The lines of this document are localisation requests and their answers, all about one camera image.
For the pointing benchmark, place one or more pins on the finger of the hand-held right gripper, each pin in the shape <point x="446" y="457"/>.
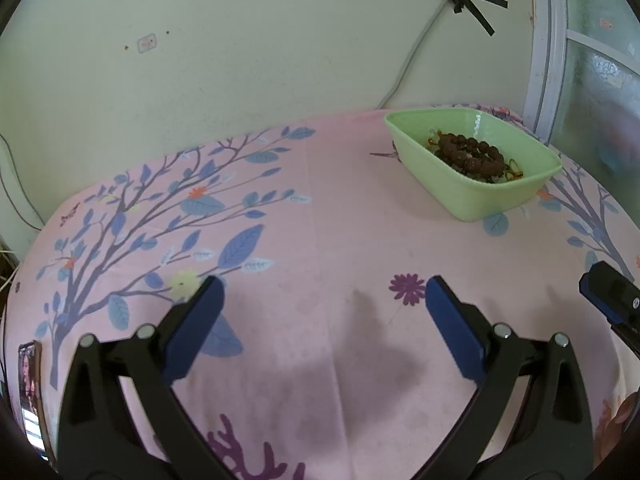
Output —
<point x="612" y="290"/>

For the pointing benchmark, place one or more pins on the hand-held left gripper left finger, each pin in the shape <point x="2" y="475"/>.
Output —
<point x="197" y="330"/>

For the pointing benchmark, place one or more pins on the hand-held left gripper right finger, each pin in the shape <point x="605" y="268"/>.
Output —
<point x="450" y="330"/>

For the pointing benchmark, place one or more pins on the green plastic basin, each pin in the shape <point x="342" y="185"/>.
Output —
<point x="475" y="200"/>

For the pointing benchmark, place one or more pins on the small amber jewelry piece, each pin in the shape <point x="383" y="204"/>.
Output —
<point x="514" y="174"/>

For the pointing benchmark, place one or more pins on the pink floral bedsheet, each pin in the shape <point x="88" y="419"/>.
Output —
<point x="325" y="210"/>

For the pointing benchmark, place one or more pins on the smartphone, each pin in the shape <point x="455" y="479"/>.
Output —
<point x="29" y="390"/>

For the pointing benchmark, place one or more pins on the frosted glass door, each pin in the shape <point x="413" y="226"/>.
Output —
<point x="590" y="60"/>

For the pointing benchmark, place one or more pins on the square wall hook sticker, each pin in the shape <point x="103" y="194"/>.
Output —
<point x="146" y="43"/>

